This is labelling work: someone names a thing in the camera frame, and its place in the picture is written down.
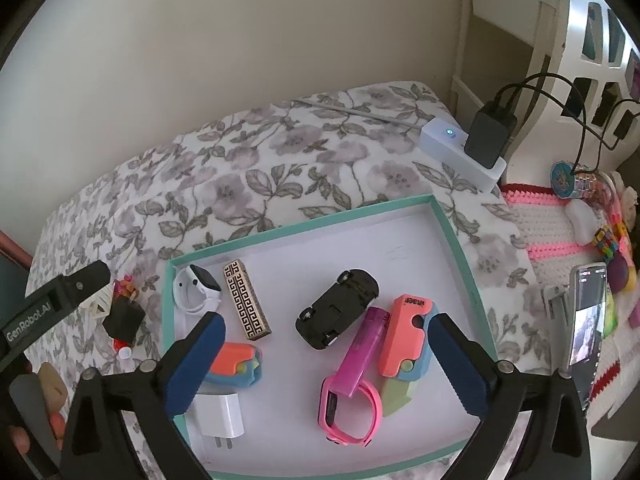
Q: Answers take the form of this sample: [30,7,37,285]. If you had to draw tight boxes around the black square box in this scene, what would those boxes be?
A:
[103,296,145,346]

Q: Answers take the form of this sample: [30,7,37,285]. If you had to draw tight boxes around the red small bottle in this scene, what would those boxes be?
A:
[113,339,132,361]

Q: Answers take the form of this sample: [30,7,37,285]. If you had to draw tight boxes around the floral grey white blanket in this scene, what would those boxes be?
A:
[24,80,551,480]

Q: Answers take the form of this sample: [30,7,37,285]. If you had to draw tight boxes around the white power strip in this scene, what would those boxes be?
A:
[418,117,506,193]

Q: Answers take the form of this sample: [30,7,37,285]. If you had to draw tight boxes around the smartphone on stand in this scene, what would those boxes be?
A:
[541,262,608,411]

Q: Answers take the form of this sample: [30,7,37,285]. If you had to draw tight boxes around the black toy car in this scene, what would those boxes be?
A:
[295,269,380,350]

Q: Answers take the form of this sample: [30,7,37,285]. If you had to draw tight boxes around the gold patterned lighter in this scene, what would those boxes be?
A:
[224,259,271,341]

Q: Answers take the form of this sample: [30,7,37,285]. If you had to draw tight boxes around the white small pouch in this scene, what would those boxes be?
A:
[564,200,608,246]

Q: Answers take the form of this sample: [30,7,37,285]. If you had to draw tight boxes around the pink translucent lighter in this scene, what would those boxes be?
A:
[330,307,390,398]

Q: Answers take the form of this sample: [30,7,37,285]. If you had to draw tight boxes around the black power adapter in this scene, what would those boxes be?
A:
[464,101,518,169]

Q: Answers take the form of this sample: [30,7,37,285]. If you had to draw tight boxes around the orange blue green toy knife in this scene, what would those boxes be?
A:
[378,294,438,417]

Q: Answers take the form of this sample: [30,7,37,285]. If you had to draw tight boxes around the white wooden shelf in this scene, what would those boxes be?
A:
[449,0,570,127]

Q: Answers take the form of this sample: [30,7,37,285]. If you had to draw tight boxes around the teal white cardboard tray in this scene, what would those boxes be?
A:
[163,195,494,479]

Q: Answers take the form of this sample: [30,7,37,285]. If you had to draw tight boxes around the black charging cable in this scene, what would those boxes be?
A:
[491,71,640,176]

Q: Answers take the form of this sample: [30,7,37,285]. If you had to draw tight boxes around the round blue sticker tin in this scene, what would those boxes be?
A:
[550,160,580,200]

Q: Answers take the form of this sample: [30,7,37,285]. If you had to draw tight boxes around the pink smart watch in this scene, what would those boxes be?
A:
[317,375,383,448]

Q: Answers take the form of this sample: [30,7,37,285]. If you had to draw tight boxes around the pink white crochet mat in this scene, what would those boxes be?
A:
[501,184,639,425]

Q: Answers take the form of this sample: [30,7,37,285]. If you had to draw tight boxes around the white USB charger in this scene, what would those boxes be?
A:
[192,392,245,450]

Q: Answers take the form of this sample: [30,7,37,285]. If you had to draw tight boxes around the colourful toy pile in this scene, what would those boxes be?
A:
[574,169,640,331]

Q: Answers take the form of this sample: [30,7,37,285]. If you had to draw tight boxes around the white smart watch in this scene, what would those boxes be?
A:
[172,264,221,315]

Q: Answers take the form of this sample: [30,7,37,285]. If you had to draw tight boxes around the white hair claw clip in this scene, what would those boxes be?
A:
[79,283,115,320]

